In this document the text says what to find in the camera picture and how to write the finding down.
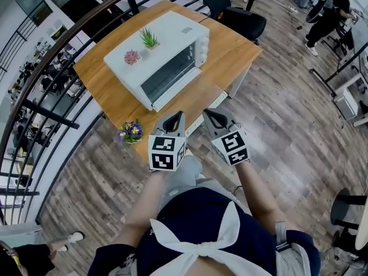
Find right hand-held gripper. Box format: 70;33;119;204
202;108;251;167

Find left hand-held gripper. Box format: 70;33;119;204
148;110;188;173

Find white oven door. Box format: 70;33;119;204
152;67;228;135

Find person's right forearm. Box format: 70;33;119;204
234;161;288;235

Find person's left forearm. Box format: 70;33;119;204
110;170;166;246

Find white toaster oven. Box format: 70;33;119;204
103;10;210;113

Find purple flowers in white pot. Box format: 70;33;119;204
116;118;146;145

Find person's grey trousers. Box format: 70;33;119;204
159;154;241;209

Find pink succulent in white pot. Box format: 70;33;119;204
123;49;143;66

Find person's navy top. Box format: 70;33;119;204
93;187;321;276

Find wooden table with white legs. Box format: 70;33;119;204
73;0;263;162

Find green succulent in white pot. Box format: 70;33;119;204
139;26;161;50

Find black office chair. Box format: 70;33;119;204
189;0;267;45

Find black railing with brown handrail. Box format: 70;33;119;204
0;0;208;227

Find white tied scarf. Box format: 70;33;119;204
149;202;274;276

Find white computer tower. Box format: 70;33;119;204
333;87;360;122

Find pale round table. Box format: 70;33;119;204
355;194;368;251

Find grey shoulder strap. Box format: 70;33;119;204
274;220;290;252

